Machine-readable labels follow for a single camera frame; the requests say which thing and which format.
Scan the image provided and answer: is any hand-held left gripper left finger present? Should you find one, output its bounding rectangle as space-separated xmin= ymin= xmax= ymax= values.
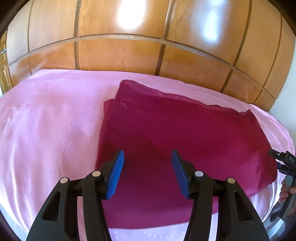
xmin=26 ymin=149 xmax=125 ymax=241

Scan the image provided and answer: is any person's right hand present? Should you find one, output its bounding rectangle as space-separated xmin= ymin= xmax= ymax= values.
xmin=278 ymin=178 xmax=296 ymax=205

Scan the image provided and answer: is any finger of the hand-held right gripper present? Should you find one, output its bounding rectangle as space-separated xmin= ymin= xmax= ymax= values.
xmin=268 ymin=149 xmax=287 ymax=161
xmin=277 ymin=163 xmax=290 ymax=176

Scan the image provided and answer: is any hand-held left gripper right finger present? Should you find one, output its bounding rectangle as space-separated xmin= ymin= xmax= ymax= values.
xmin=171 ymin=149 xmax=270 ymax=241

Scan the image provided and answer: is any person's right forearm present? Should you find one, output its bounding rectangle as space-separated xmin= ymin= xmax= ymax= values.
xmin=283 ymin=193 xmax=296 ymax=234

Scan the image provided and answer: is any maroon embroidered sweater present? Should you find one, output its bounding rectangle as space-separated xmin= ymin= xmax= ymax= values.
xmin=95 ymin=79 xmax=278 ymax=229

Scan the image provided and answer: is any pink bedspread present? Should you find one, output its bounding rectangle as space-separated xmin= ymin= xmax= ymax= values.
xmin=0 ymin=68 xmax=295 ymax=241

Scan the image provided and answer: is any wooden panelled wardrobe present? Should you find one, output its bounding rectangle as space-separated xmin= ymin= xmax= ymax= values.
xmin=0 ymin=0 xmax=296 ymax=114

